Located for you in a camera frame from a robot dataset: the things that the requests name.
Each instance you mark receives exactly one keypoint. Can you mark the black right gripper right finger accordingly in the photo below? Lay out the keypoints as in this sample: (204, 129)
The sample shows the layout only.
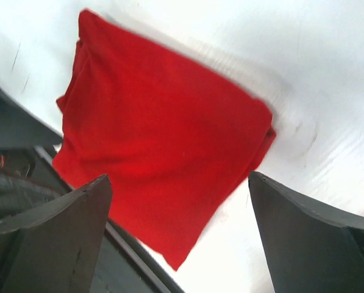
(309, 246)

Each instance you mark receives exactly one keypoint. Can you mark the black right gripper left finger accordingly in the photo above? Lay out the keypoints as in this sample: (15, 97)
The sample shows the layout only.
(54, 247)

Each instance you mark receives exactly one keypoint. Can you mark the red t-shirt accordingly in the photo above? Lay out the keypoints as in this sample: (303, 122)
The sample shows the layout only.
(175, 138)

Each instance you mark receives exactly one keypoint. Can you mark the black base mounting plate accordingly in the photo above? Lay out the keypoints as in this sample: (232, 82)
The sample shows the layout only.
(27, 179)

